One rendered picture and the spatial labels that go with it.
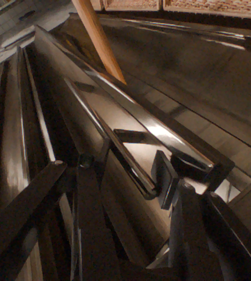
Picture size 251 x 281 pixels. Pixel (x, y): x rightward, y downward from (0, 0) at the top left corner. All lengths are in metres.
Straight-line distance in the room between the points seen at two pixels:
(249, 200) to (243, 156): 0.06
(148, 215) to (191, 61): 0.39
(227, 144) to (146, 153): 0.13
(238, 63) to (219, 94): 0.08
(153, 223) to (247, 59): 0.36
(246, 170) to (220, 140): 0.06
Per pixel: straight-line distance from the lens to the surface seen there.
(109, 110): 0.33
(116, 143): 0.20
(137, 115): 0.23
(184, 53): 0.54
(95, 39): 0.41
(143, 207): 0.25
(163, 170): 0.16
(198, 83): 0.45
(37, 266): 0.28
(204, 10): 0.67
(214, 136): 0.31
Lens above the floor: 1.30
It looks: 5 degrees down
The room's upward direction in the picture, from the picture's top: 126 degrees counter-clockwise
